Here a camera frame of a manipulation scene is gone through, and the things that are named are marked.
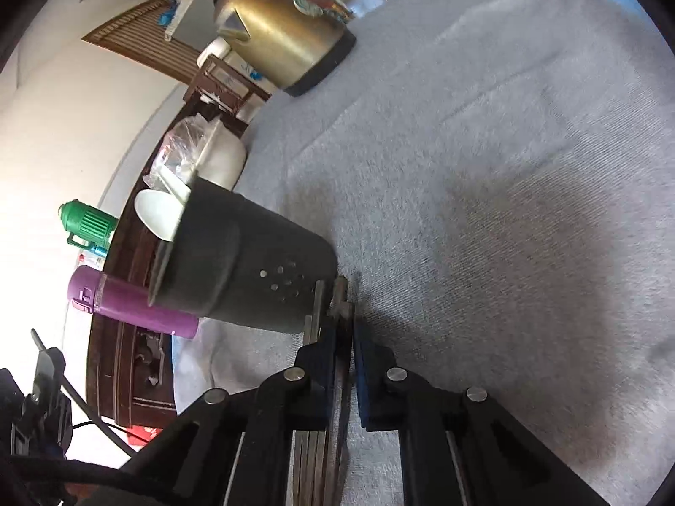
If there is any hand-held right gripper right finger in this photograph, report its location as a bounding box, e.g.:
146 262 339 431
352 321 613 506

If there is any black utensil holder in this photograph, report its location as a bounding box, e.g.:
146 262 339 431
148 176 338 335

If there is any dark wooden sideboard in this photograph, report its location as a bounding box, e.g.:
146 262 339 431
84 99 251 430

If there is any green thermos jug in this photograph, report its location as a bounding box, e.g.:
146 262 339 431
59 200 120 250

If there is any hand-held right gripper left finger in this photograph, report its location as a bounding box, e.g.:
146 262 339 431
119 321 343 506

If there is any white bowl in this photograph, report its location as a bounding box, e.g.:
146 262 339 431
196 120 248 191

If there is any purple thermos bottle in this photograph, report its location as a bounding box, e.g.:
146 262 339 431
67 265 200 339

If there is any blue bag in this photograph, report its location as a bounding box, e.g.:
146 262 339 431
157 0 183 28

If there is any grey refrigerator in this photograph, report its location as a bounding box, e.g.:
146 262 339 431
169 0 248 48

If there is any black cable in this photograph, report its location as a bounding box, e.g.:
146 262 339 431
57 374 139 458

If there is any grey tablecloth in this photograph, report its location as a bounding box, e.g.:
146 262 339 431
173 0 675 506

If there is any white container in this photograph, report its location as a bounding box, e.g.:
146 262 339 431
197 37 233 65

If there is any gold electric kettle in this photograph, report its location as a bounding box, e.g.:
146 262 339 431
212 0 358 98

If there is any clear plastic bag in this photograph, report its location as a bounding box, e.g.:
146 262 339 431
154 113 223 180

